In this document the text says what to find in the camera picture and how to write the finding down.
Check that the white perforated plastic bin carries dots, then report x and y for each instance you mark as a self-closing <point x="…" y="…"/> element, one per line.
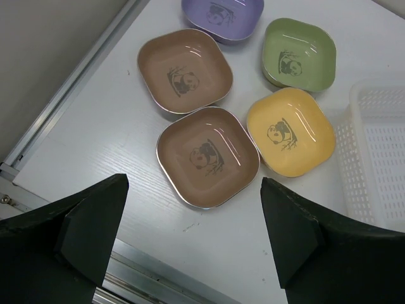
<point x="370" y="152"/>

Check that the green panda plate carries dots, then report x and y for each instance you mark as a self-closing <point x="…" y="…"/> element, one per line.
<point x="298" y="54"/>

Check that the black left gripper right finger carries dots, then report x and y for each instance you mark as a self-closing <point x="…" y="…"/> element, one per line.
<point x="322" y="256"/>

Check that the brown panda plate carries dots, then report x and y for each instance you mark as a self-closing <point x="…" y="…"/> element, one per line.
<point x="208" y="157"/>
<point x="184" y="71"/>

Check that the aluminium table frame rail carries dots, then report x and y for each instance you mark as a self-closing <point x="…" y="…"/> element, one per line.
<point x="132" y="275"/>

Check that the yellow panda plate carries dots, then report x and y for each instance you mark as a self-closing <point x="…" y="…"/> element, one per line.
<point x="291" y="132"/>

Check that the purple panda plate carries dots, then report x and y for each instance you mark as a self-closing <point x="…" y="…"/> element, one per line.
<point x="226" y="21"/>

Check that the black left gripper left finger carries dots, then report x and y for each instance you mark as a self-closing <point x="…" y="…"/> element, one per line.
<point x="59" y="253"/>

